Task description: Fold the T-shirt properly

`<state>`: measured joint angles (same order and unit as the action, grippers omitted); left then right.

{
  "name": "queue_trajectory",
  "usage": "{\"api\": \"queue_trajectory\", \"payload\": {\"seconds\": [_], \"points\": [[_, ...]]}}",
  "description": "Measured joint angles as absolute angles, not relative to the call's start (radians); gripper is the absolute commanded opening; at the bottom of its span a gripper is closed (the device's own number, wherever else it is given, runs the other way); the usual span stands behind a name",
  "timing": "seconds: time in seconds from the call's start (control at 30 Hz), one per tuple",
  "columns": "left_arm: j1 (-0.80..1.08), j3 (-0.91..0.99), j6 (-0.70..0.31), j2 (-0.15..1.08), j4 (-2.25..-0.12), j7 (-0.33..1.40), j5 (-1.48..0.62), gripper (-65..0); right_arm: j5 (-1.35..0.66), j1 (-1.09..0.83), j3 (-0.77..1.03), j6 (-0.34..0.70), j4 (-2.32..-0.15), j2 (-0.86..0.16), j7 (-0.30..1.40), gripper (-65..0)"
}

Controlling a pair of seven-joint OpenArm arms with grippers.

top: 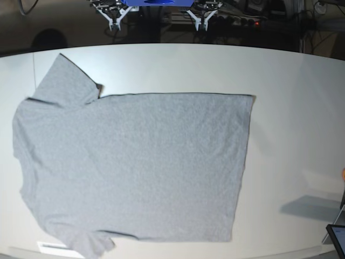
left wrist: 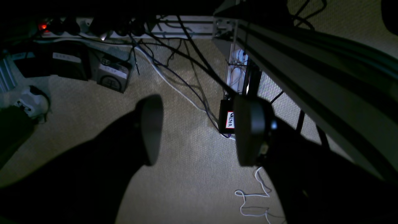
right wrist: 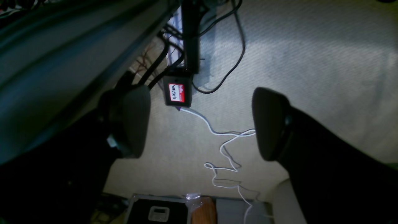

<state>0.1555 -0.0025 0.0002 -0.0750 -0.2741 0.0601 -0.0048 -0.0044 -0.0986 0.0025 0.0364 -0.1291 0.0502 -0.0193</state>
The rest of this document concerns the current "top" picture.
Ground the grey T-shirt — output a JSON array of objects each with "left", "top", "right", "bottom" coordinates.
[{"left": 12, "top": 55, "right": 254, "bottom": 258}]

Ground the power strip with red light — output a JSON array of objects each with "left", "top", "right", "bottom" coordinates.
[{"left": 217, "top": 14, "right": 267, "bottom": 28}]

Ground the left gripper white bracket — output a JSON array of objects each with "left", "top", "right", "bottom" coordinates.
[{"left": 179, "top": 1, "right": 223, "bottom": 31}]

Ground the white label strip on table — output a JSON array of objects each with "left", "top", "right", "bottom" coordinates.
[{"left": 37, "top": 241, "right": 83, "bottom": 258}]

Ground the tablet with black frame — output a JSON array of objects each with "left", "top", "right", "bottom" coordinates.
[{"left": 326, "top": 224, "right": 345, "bottom": 259}]

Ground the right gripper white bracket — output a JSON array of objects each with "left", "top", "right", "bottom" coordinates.
[{"left": 90, "top": 0, "right": 139, "bottom": 30}]

